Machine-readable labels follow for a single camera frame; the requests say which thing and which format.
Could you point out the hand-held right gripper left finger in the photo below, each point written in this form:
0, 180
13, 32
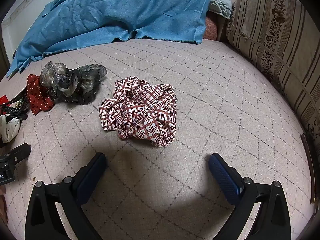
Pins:
92, 176

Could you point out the grey black organza scrunchie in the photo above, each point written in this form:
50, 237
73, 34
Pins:
75, 85

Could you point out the red plaid scrunchie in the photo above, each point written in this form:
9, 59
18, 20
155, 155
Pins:
140, 110

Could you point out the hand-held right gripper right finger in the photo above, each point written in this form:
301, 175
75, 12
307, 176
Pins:
225, 177

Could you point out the grey quilted cloth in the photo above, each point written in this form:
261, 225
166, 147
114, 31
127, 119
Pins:
220, 3

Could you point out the red tray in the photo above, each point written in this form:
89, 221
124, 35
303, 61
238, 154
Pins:
3, 100

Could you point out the wooden bed frame edge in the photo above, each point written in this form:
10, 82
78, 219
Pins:
308, 165

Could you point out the red polka dot scrunchie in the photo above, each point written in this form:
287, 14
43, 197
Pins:
37, 100

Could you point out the blue blanket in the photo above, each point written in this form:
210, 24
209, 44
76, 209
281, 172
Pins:
112, 12

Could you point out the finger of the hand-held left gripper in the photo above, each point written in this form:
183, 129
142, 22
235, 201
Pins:
21, 152

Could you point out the reddish brown sofa cushion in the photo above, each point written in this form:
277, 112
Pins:
211, 27

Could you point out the white cherry print scrunchie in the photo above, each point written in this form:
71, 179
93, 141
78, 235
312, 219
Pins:
10, 127

